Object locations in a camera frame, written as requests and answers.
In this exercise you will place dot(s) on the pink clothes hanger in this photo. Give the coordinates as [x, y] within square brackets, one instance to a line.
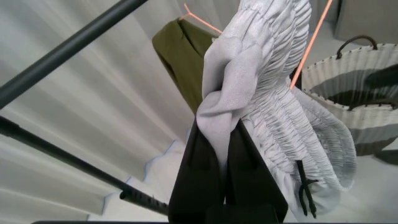
[199, 19]
[311, 40]

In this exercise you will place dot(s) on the pale grey shorts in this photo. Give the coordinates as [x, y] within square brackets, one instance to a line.
[248, 62]

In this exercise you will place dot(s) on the white curtain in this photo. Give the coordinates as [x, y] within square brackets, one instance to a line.
[124, 109]

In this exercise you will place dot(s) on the green printed shirt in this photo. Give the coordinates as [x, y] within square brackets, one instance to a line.
[183, 56]

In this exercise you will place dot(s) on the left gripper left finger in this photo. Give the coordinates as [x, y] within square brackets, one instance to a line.
[196, 186]

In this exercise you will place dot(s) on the black clothes rack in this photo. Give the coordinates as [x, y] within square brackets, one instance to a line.
[62, 51]

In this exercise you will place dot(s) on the white laundry basket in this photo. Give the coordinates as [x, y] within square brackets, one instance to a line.
[357, 118]

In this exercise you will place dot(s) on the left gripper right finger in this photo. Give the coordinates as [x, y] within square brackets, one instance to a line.
[252, 193]

